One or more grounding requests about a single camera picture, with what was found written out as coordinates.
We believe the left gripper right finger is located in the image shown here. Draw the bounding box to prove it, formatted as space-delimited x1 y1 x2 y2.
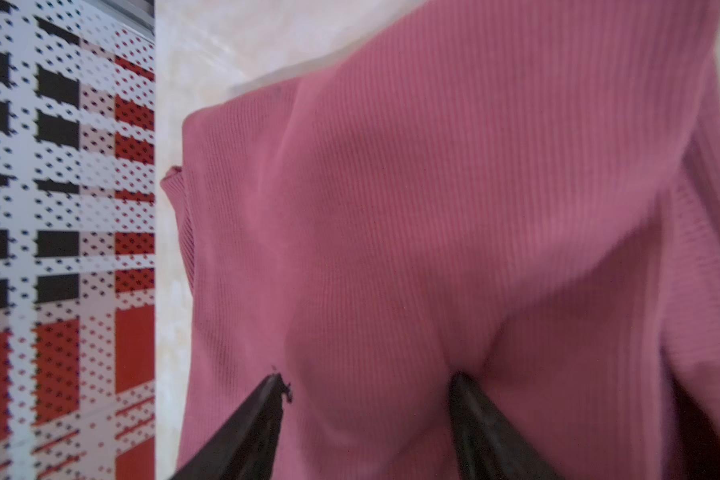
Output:
448 373 560 480

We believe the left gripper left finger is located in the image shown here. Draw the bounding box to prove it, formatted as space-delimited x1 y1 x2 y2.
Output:
172 373 291 480

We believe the maroon tank top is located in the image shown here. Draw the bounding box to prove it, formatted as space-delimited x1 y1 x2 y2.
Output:
161 1 720 479

